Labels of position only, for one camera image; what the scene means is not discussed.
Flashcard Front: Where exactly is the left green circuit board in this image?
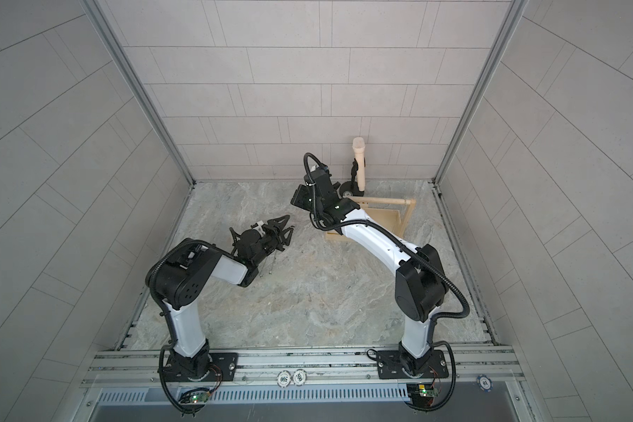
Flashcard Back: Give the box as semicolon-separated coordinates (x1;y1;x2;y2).
179;388;215;405

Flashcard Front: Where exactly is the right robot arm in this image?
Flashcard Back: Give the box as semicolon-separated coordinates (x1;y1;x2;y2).
291;165;448;378

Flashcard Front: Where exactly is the poker chip on rail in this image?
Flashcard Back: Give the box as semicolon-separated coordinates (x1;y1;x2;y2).
277;370;292;389
292;369;307;386

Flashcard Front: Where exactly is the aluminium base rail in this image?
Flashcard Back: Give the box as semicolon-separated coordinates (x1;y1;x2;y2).
82;344;525;388

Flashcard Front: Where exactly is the right green circuit board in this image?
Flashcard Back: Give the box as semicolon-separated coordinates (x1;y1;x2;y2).
406;383;441;408

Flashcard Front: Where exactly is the aluminium corner profile right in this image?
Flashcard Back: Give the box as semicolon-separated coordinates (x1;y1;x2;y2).
434;0;527;186

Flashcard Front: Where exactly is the blue poker chip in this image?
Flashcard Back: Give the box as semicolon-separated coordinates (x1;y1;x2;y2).
477;375;493;392

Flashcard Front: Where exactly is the left poker chip on rail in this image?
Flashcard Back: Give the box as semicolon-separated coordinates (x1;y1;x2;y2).
277;370;292;389

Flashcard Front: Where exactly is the right poker chip on rail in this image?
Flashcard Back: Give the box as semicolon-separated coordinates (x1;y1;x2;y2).
292;369;307;386

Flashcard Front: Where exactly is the wooden jewelry display stand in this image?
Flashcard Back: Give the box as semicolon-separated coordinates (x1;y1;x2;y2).
351;196;417;237

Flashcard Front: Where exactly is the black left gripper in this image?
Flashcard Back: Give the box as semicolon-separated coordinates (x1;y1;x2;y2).
250;217;295;269

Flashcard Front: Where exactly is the aluminium corner profile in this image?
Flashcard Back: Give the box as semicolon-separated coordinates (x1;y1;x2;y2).
434;0;527;186
80;0;196;188

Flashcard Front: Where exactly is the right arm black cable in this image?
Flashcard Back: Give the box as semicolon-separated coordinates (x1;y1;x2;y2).
302;152;471;413

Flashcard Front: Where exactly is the green circuit board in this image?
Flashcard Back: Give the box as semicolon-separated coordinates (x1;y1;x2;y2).
406;383;441;408
179;388;215;405

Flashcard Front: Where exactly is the aluminium corner profile left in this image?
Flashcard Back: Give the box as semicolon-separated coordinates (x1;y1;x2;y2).
80;0;196;188

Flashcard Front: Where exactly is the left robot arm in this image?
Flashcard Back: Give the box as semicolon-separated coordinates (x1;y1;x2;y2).
145;215;294;382

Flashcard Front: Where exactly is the ventilation grille strip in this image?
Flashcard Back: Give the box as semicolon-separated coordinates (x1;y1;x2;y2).
98;383;410;405

